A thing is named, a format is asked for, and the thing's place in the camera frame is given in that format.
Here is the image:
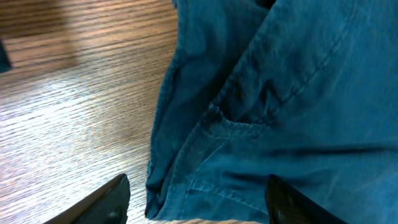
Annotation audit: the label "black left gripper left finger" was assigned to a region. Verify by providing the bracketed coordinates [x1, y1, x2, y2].
[45, 174, 131, 224]

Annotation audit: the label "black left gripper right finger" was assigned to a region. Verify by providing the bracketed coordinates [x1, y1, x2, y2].
[266, 174, 347, 224]

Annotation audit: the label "blue denim shorts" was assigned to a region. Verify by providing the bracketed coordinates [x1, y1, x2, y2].
[145, 0, 397, 223]

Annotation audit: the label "black folded garment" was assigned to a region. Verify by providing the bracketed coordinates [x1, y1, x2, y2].
[0, 41, 12, 73]

